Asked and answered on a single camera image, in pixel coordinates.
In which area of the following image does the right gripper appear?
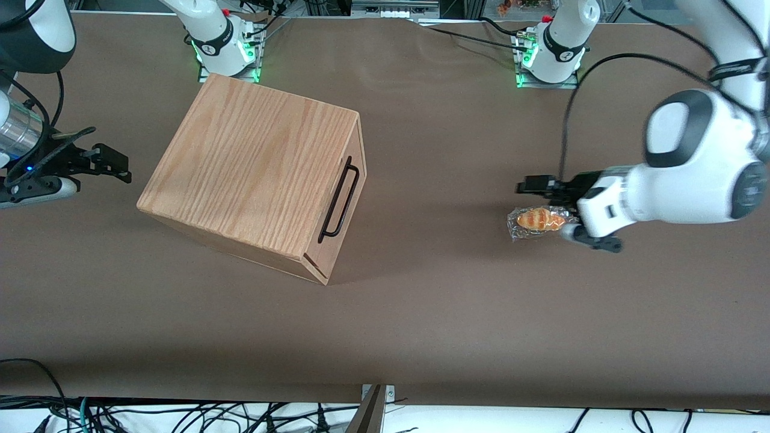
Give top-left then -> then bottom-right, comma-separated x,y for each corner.
7,141 -> 132,184

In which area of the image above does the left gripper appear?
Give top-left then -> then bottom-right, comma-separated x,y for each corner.
516,167 -> 642,239

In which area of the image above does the light wooden drawer cabinet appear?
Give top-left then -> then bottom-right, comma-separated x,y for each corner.
137,72 -> 369,286

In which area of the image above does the bread roll in clear wrapper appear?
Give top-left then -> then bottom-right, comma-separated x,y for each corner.
507,204 -> 581,242

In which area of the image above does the brown table cover sheet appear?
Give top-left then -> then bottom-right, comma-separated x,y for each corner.
0,12 -> 770,410

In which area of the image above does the grey metal device box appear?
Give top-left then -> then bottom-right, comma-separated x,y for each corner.
351,0 -> 441,19

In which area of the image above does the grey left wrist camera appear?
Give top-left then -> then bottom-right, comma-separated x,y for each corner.
559,224 -> 623,253

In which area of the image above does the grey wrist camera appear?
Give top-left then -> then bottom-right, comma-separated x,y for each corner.
0,176 -> 80,209
559,224 -> 623,253

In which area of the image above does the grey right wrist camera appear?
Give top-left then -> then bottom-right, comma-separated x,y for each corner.
0,176 -> 80,209

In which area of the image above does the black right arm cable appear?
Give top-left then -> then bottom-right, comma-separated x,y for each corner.
0,69 -> 97,181

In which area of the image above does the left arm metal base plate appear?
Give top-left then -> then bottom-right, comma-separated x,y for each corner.
513,33 -> 581,90

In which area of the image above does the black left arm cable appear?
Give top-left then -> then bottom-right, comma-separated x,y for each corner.
559,53 -> 759,181

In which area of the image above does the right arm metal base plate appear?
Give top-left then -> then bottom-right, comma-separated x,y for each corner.
197,27 -> 263,83

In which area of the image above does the long black table cable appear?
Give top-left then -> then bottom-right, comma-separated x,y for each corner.
418,24 -> 524,52

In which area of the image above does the short curved black cable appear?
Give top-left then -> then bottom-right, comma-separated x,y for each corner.
478,16 -> 536,38

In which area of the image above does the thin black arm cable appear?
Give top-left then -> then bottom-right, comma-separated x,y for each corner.
623,0 -> 722,64

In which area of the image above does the wooden drawer with black handle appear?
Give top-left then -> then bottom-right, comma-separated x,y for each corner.
304,114 -> 369,286

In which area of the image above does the black base cable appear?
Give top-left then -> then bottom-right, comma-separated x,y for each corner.
253,0 -> 289,34

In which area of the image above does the black looping cable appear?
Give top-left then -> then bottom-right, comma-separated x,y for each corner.
0,358 -> 68,433

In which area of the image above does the black cable along table edge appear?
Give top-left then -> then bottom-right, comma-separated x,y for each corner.
0,394 -> 362,425

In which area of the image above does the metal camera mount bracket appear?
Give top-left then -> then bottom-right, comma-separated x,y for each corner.
346,384 -> 396,433

